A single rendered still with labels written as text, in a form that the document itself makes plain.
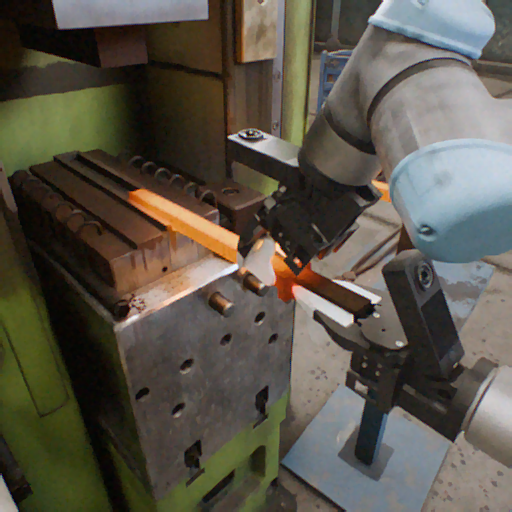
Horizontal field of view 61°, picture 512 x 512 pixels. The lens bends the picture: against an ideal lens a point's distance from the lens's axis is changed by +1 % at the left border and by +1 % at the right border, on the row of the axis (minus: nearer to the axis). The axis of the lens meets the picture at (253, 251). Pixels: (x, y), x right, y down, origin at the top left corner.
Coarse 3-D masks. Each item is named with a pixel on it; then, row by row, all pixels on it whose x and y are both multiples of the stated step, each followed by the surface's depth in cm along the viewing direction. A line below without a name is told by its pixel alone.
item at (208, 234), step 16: (144, 192) 73; (160, 208) 67; (176, 208) 67; (176, 224) 65; (192, 224) 62; (208, 224) 62; (208, 240) 60; (224, 240) 58; (224, 256) 58; (288, 272) 50; (304, 272) 50; (288, 288) 50; (320, 288) 47; (336, 288) 47; (336, 304) 45; (352, 304) 45; (368, 304) 45
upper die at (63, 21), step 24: (0, 0) 53; (24, 0) 48; (48, 0) 44; (72, 0) 45; (96, 0) 46; (120, 0) 48; (144, 0) 50; (168, 0) 52; (192, 0) 54; (48, 24) 46; (72, 24) 46; (96, 24) 47; (120, 24) 49
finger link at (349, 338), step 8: (320, 312) 45; (320, 320) 44; (328, 320) 44; (328, 328) 43; (336, 328) 43; (344, 328) 43; (352, 328) 43; (360, 328) 43; (336, 336) 42; (344, 336) 42; (352, 336) 42; (360, 336) 42; (336, 344) 43; (344, 344) 42; (352, 344) 41; (360, 344) 41; (368, 344) 41; (360, 352) 41; (368, 352) 41
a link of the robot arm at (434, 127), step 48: (384, 96) 28; (432, 96) 25; (480, 96) 25; (384, 144) 27; (432, 144) 24; (480, 144) 23; (432, 192) 23; (480, 192) 22; (432, 240) 24; (480, 240) 24
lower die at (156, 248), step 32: (64, 160) 88; (96, 160) 91; (64, 192) 78; (96, 192) 77; (160, 192) 77; (128, 224) 67; (160, 224) 66; (96, 256) 64; (128, 256) 62; (160, 256) 67; (192, 256) 71; (128, 288) 65
